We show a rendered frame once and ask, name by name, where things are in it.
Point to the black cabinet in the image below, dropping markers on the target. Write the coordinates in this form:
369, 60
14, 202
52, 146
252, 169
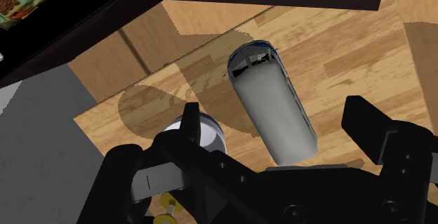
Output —
85, 14

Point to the light wooden table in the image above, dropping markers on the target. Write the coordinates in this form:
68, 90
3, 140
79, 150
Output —
342, 52

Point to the yellow disc-shaped object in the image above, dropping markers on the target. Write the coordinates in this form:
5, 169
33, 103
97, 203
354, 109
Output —
167, 201

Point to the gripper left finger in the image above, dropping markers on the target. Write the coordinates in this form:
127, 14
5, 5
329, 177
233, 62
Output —
178, 154

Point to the white cylindrical can, blue rim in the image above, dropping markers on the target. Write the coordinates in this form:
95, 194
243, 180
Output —
273, 113

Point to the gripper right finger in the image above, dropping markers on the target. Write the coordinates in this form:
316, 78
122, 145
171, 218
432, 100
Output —
403, 148

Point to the teal and orange patterned box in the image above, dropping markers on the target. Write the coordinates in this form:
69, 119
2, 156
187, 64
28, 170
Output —
20, 0

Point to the white round cup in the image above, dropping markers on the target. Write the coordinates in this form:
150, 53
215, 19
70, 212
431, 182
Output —
213, 137

